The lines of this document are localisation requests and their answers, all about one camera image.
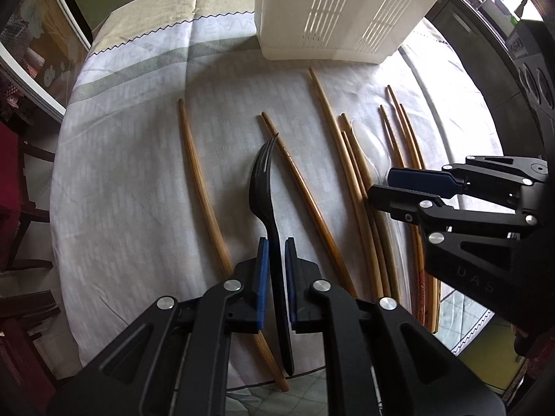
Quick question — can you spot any wooden chopstick group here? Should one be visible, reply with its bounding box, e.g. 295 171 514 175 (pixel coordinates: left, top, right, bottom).
379 105 426 324

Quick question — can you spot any black plastic fork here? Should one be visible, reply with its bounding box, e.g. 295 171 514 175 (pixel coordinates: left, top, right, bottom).
248 135 294 376

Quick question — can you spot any sliding glass door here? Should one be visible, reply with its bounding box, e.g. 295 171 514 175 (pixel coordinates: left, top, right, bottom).
1 0 92 122

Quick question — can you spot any wooden chopstick pair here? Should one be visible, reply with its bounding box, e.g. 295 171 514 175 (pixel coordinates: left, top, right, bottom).
339 113 401 302

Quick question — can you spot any white plastic utensil holder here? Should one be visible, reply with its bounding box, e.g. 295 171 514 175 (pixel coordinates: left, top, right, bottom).
254 0 436 64

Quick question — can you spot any red wooden chair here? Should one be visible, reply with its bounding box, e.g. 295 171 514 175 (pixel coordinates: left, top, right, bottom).
1 125 58 415

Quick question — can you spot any long wooden chopstick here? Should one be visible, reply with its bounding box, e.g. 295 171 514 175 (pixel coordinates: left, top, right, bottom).
309 67 384 300

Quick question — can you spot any grey patterned tablecloth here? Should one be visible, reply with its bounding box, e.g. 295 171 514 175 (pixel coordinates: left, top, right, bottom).
50 0 502 363

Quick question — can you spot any wooden chopstick thin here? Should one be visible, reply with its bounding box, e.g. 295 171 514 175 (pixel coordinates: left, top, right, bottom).
341 131 391 298

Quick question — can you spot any wooden chopstick red end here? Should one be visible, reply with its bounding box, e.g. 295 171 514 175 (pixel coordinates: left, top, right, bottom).
387 85 428 329

